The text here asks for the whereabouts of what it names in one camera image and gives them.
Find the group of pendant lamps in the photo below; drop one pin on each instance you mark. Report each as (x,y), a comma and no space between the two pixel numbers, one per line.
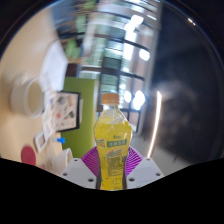
(139,98)

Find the flat round red coaster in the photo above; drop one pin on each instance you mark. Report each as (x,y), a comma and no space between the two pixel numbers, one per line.
(28,155)

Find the group of green-seated wooden chairs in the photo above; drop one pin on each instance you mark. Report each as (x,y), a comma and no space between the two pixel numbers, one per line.
(73,48)

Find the small blue-capped bottle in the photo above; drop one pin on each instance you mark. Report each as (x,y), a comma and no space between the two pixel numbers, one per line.
(60,140)

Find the white ceramic mug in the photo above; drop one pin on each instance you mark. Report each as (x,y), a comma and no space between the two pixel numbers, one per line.
(20,98)

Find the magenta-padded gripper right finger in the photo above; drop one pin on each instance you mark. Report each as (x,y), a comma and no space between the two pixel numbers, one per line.
(146,170)

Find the yellow drink bottle orange cap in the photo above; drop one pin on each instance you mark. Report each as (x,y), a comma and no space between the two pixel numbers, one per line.
(112,146)

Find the green upholstered bench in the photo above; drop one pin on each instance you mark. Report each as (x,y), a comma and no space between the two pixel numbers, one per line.
(81,133)

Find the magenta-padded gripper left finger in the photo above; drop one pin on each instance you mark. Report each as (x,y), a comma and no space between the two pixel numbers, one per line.
(76,171)

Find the small white flat device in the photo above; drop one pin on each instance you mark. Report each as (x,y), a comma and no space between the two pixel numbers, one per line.
(40,141)

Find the long curved ceiling light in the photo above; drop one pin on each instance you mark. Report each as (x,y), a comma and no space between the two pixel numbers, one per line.
(155,123)

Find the large black-framed window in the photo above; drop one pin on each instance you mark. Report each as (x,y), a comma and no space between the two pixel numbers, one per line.
(113,66)

